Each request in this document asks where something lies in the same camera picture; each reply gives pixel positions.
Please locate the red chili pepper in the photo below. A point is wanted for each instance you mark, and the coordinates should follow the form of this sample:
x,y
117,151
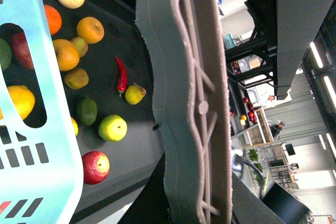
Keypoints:
x,y
122,81

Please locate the black wood display stand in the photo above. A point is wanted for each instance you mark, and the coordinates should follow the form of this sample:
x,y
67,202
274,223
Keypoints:
x,y
139,160

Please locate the grey basket handle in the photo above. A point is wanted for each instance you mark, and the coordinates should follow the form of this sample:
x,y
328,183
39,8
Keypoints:
x,y
190,105

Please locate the orange yellow persimmon upper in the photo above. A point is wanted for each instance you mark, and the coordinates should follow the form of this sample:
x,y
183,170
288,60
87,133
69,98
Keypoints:
x,y
90,29

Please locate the small yellow pear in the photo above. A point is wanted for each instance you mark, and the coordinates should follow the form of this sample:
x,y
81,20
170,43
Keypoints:
x,y
134,94

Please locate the green avocado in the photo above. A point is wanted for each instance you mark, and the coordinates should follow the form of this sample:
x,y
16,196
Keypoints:
x,y
86,111

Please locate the small brown yellow fruit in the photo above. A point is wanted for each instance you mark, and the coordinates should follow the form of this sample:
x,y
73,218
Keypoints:
x,y
81,45

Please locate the green apple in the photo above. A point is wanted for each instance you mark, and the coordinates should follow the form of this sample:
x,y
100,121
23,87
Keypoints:
x,y
112,128

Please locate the orange yellow apple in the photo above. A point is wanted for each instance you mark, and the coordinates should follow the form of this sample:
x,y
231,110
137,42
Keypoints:
x,y
66,54

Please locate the green lime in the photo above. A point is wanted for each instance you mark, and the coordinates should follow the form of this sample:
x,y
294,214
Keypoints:
x,y
6,54

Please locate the yellow lemon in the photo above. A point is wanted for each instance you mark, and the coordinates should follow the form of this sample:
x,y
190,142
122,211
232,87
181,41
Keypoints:
x,y
23,100
75,126

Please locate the light blue shopping basket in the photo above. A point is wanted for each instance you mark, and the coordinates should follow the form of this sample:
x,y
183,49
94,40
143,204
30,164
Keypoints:
x,y
41,168

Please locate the red apple near limes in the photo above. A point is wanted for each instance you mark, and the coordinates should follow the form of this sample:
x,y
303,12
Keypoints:
x,y
21,50

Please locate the orange tangerine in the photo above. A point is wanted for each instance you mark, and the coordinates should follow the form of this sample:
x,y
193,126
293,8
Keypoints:
x,y
54,19

